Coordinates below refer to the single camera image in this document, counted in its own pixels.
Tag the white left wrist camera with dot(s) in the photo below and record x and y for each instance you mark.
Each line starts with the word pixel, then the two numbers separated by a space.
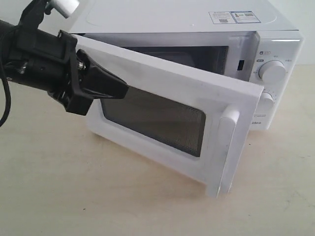
pixel 64 7

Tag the lower white control knob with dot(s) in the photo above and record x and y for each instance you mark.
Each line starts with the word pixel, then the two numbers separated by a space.
pixel 266 102

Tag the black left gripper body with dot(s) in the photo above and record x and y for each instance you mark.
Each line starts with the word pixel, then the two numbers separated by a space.
pixel 37 59

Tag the upper white control knob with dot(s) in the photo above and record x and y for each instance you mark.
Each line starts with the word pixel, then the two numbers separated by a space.
pixel 272 72

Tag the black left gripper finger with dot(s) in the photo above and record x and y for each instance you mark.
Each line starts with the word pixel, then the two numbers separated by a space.
pixel 97 82

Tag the blue energy label sticker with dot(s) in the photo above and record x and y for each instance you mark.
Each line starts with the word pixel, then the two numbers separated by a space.
pixel 244 17

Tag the white warning label sticker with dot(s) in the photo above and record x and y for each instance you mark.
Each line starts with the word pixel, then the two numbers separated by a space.
pixel 222 17

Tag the white microwave oven body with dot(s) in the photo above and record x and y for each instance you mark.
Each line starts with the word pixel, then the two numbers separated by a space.
pixel 182 31

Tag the white control knob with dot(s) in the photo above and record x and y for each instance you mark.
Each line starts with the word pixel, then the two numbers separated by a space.
pixel 266 102
pixel 272 72

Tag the white microwave door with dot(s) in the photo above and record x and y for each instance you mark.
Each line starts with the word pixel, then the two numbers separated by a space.
pixel 190 120

